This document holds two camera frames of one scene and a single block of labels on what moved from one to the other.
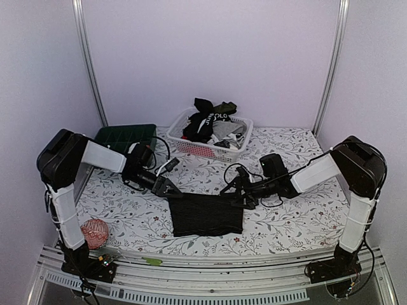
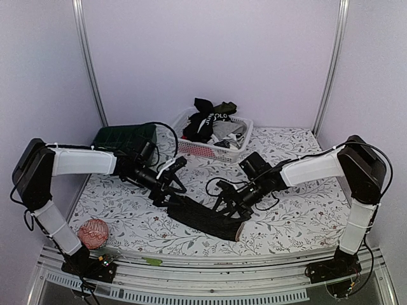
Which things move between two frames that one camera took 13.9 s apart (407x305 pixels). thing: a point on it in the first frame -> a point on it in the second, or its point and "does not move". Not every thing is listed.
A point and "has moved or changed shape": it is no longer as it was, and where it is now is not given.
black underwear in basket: [199, 127] does not move
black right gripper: [252, 201] -> [245, 210]
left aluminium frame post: [78, 9] does not move
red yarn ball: [95, 232] does not move
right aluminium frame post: [333, 65] does not move
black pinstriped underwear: [205, 215] has moved or changed shape
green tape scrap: [154, 262] does not move
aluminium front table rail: [145, 281] does not move
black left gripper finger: [172, 191] -> [178, 182]
